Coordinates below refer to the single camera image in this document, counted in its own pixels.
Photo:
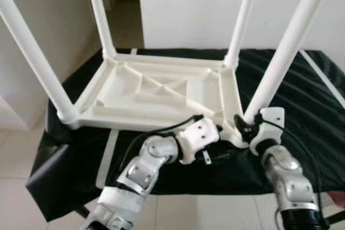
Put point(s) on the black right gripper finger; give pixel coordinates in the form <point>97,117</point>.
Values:
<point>241,125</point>

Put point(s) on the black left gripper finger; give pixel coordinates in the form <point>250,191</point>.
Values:
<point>219,128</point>

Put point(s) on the white plastic table top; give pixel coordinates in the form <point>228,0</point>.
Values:
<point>161,92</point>

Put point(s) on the white plastic table leg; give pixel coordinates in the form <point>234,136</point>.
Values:
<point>32,52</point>
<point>101,14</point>
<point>242,20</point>
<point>291,41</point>

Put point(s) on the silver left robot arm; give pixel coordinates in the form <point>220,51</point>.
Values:
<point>145,168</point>

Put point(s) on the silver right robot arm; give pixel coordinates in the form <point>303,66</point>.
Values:
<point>288,179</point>

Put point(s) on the white fabric strip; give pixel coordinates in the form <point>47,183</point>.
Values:
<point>108,157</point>
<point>323,79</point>

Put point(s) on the black metal table leg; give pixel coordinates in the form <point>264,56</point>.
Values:
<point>335,218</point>
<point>83,211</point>

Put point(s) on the black table cloth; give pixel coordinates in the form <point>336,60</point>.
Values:
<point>70,165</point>

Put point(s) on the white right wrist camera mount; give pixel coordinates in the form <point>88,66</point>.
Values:
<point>272,119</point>

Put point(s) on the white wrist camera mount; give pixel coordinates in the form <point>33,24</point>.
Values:
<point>272,119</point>
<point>197,136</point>

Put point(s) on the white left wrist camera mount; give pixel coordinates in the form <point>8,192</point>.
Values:
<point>197,136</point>

